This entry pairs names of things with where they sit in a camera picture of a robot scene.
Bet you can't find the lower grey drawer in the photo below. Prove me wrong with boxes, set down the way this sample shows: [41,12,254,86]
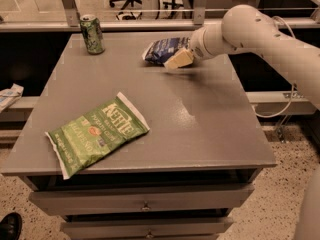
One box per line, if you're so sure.
[61,217,233,240]

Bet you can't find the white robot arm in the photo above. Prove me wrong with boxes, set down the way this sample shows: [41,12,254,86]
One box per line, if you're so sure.
[165,5,320,240]

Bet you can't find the green soda can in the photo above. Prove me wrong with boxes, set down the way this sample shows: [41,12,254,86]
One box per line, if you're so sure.
[80,14,105,55]

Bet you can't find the black leather shoe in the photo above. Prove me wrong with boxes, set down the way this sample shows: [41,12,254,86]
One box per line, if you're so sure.
[0,212,22,240]

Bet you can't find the upper grey drawer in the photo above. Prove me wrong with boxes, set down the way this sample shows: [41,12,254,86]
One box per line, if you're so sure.
[29,184,254,215]

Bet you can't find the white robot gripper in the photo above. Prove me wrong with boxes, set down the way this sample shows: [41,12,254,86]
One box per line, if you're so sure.
[164,23,230,69]

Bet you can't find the blue chip bag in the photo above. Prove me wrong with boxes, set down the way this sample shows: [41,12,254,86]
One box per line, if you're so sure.
[142,37,189,65]

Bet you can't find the green jalapeno chip bag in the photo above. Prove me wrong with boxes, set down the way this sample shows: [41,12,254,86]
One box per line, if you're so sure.
[46,92,150,180]

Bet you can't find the grey drawer cabinet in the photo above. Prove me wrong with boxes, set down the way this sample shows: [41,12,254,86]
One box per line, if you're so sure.
[0,30,278,240]

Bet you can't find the white packet on ledge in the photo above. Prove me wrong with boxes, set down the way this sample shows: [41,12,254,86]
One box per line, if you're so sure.
[0,84,24,113]

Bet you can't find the metal window railing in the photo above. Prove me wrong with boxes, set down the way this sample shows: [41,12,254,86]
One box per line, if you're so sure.
[0,0,320,32]

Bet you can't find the grey drawer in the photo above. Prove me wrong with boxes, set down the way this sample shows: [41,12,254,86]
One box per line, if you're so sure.
[61,217,233,240]
[29,184,254,215]

